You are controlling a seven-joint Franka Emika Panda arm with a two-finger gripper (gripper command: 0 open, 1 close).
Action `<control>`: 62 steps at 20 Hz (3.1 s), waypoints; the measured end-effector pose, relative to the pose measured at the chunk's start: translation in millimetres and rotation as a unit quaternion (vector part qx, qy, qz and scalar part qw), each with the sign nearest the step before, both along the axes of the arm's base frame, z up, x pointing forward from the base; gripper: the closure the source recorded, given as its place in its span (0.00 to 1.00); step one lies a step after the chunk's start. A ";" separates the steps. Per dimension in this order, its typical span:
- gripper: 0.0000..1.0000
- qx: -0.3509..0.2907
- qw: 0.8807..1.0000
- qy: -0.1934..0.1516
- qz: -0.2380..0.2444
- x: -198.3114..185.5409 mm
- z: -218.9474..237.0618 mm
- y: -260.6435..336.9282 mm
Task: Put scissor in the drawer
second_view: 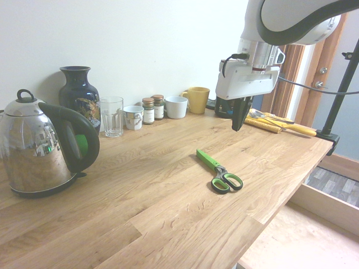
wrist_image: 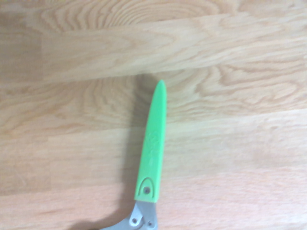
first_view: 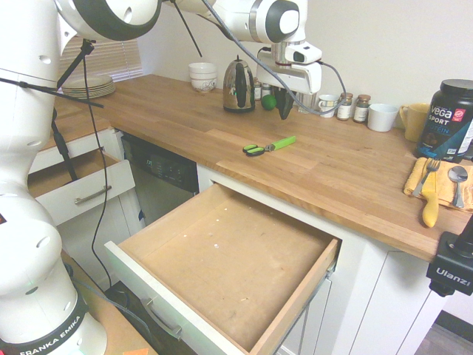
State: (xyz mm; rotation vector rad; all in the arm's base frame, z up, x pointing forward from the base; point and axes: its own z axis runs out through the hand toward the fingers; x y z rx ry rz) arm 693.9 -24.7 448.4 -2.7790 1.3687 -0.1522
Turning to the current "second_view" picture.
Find yellow handled fork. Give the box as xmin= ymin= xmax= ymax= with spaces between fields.
xmin=254 ymin=113 xmax=296 ymax=126

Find white patterned cup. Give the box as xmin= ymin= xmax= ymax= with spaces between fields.
xmin=122 ymin=105 xmax=145 ymax=131

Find green black scissors with sheath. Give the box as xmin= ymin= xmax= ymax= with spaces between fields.
xmin=196 ymin=149 xmax=244 ymax=195

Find black kettle base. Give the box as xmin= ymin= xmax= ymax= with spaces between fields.
xmin=10 ymin=171 xmax=88 ymax=200

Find grey cable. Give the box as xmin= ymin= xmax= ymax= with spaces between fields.
xmin=278 ymin=76 xmax=359 ymax=95

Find dark glass jar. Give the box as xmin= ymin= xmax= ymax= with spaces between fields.
xmin=214 ymin=96 xmax=236 ymax=119

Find spice jar with brown lid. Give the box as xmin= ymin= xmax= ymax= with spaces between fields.
xmin=151 ymin=94 xmax=165 ymax=121
xmin=141 ymin=97 xmax=155 ymax=126

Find metal spoon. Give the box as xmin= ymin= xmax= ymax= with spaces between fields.
xmin=248 ymin=109 xmax=271 ymax=119

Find stainless steel electric kettle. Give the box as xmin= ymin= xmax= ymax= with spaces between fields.
xmin=0 ymin=89 xmax=101 ymax=194

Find black camera stand with clamp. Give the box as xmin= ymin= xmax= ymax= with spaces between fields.
xmin=316 ymin=39 xmax=359 ymax=157

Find yellow folded cloth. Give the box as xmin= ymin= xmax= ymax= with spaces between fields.
xmin=243 ymin=115 xmax=284 ymax=134

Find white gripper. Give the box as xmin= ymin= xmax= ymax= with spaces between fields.
xmin=215 ymin=59 xmax=280 ymax=132

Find dark blue painted vase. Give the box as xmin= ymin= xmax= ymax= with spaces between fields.
xmin=58 ymin=66 xmax=101 ymax=134

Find yellow ceramic mug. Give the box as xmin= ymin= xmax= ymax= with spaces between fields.
xmin=180 ymin=86 xmax=211 ymax=115

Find light wooden drawer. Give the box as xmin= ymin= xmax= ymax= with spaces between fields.
xmin=237 ymin=183 xmax=359 ymax=269

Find plain white cup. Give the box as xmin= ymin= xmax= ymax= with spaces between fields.
xmin=164 ymin=96 xmax=189 ymax=120

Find clear drinking glass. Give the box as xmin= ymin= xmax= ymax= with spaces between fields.
xmin=99 ymin=96 xmax=125 ymax=138

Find black usb cable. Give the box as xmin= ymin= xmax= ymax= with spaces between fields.
xmin=223 ymin=53 xmax=250 ymax=77

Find yellow handled knife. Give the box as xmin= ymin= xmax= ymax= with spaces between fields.
xmin=266 ymin=119 xmax=318 ymax=137

